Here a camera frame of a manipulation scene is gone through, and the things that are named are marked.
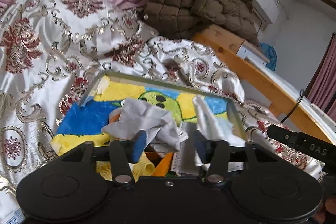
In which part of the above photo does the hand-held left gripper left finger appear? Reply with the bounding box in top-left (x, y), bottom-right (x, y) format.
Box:
top-left (54, 130), bottom-right (148, 187)

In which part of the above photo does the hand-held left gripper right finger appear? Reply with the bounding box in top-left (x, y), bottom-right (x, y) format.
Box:
top-left (189, 127), bottom-right (283, 187)

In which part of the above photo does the grey ribbed sock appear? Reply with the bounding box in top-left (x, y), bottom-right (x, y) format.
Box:
top-left (171, 122), bottom-right (206, 176)

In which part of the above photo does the yellow knit cloth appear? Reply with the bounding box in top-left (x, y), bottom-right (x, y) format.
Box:
top-left (96, 153), bottom-right (156, 183)

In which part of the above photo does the grey cloth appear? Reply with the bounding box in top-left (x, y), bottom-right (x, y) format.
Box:
top-left (101, 98), bottom-right (189, 154)

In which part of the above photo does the white cloth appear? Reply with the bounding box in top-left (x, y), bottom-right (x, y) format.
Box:
top-left (192, 95), bottom-right (234, 141)

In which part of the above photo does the colourful cartoon storage box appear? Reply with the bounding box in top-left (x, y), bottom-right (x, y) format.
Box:
top-left (51, 76), bottom-right (229, 159)

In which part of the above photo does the maroon curtain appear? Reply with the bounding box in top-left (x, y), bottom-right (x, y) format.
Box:
top-left (307, 32), bottom-right (336, 115)

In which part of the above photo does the blue bag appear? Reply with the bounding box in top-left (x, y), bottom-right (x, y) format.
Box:
top-left (260, 43), bottom-right (278, 72)

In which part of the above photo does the white board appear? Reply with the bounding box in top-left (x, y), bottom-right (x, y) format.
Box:
top-left (236, 40), bottom-right (271, 67)

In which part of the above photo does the floral satin blanket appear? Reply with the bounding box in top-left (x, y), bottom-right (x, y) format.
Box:
top-left (0, 0), bottom-right (328, 224)

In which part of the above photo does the blue white packet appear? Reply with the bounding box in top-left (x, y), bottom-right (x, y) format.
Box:
top-left (0, 208), bottom-right (25, 224)

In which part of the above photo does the white air conditioner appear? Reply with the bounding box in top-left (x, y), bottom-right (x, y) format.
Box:
top-left (245, 0), bottom-right (280, 25)

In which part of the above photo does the black cable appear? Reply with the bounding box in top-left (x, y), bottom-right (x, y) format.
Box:
top-left (278, 90), bottom-right (306, 123)

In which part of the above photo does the wooden bed frame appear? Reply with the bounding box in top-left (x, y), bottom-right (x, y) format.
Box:
top-left (192, 25), bottom-right (332, 144)

